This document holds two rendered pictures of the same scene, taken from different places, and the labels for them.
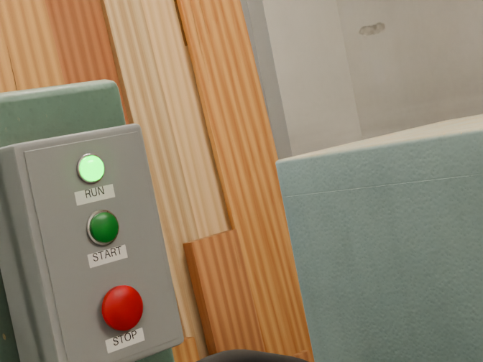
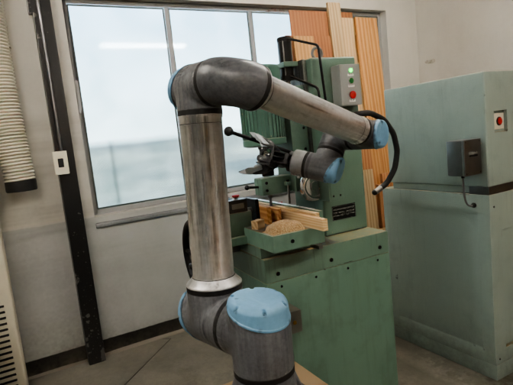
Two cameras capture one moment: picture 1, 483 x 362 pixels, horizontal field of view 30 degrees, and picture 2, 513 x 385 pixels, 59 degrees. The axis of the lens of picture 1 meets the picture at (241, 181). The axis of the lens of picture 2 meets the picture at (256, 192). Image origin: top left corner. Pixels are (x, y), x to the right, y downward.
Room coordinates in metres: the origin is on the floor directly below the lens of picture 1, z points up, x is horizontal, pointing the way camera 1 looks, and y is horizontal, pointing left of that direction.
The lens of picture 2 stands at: (-1.27, 0.05, 1.24)
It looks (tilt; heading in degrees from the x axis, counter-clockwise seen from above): 7 degrees down; 14
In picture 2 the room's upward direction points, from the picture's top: 6 degrees counter-clockwise
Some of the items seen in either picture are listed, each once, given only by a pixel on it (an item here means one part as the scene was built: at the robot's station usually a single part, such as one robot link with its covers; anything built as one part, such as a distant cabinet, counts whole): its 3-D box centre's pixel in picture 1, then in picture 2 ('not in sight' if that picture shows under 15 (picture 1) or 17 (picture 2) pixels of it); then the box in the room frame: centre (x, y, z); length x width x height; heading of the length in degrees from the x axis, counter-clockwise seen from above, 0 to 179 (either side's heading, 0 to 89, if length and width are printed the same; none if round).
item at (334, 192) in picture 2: not in sight; (329, 184); (0.52, 0.21, 1.02); 0.09 x 0.07 x 0.12; 40
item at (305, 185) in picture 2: not in sight; (313, 186); (0.51, 0.27, 1.02); 0.12 x 0.03 x 0.12; 130
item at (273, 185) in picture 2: not in sight; (273, 186); (0.53, 0.44, 1.03); 0.14 x 0.07 x 0.09; 130
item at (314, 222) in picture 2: not in sight; (277, 214); (0.49, 0.42, 0.92); 0.67 x 0.02 x 0.04; 40
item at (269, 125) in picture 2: not in sight; (261, 107); (0.52, 0.45, 1.35); 0.18 x 0.18 x 0.31
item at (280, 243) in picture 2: not in sight; (250, 229); (0.45, 0.53, 0.87); 0.61 x 0.30 x 0.06; 40
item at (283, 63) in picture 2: not in sight; (286, 59); (0.61, 0.35, 1.54); 0.08 x 0.08 x 0.17; 40
